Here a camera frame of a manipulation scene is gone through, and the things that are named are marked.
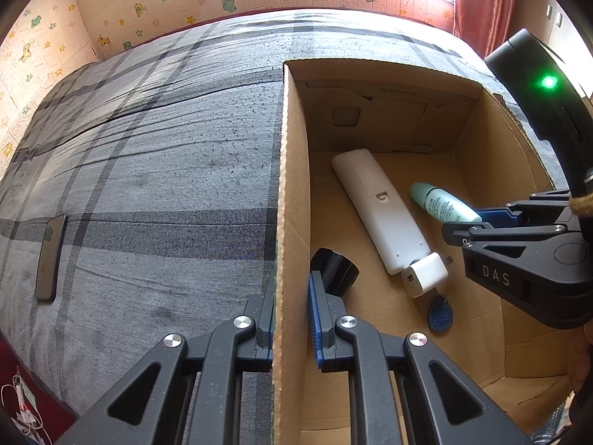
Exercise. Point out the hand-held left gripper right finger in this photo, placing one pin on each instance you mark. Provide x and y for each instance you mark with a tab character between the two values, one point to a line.
317	324

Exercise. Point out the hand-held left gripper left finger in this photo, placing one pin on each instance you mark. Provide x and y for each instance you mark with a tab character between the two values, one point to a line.
264	324

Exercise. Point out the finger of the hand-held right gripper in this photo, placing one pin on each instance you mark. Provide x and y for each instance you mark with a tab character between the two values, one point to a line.
493	215
456	232

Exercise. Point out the teal cosmetic bottle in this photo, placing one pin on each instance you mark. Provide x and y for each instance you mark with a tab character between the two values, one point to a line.
440	201

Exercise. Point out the small white charger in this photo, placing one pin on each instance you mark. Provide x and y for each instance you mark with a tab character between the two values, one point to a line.
424	274

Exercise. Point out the white remote control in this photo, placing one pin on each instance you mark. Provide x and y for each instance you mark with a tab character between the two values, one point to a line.
375	204

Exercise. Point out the blue key fob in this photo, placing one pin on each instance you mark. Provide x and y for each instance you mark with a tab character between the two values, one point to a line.
440	317

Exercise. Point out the brown cardboard box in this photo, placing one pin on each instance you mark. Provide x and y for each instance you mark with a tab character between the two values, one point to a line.
486	343

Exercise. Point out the person's right hand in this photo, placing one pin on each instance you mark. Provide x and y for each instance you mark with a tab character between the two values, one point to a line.
583	357

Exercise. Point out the black glossy cup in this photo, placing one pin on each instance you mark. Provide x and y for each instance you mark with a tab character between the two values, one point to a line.
336	269

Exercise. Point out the red curtain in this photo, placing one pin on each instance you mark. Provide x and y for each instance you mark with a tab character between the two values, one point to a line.
486	0

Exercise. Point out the grey plaid bedsheet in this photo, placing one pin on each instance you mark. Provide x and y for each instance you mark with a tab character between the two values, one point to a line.
162	171

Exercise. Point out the black smartphone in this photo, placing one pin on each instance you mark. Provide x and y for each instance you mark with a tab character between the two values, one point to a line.
50	259

